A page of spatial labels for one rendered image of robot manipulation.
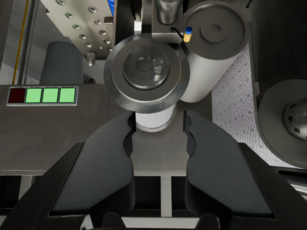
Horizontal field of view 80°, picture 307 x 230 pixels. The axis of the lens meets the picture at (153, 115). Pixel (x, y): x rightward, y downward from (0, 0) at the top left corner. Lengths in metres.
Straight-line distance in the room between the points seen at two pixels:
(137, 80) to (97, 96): 0.40
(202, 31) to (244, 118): 0.17
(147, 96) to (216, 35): 0.16
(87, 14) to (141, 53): 0.29
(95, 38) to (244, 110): 0.49
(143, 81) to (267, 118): 0.21
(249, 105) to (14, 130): 0.72
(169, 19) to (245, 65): 0.16
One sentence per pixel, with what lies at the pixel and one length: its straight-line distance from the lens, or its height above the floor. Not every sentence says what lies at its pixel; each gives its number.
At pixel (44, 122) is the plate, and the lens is 0.74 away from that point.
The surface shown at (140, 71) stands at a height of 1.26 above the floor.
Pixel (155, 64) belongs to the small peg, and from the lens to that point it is 0.27.
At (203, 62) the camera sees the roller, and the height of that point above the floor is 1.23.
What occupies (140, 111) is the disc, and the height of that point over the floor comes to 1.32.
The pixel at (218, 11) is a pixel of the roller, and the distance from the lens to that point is 0.40.
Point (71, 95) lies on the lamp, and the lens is 0.71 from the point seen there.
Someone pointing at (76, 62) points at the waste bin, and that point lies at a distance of 2.66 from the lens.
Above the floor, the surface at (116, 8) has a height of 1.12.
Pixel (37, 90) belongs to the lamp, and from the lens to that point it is 0.78.
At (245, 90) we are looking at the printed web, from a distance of 0.37.
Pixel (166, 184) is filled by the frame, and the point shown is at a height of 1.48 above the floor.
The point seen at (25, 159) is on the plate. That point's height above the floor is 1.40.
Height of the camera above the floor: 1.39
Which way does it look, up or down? 12 degrees down
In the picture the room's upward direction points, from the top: 180 degrees counter-clockwise
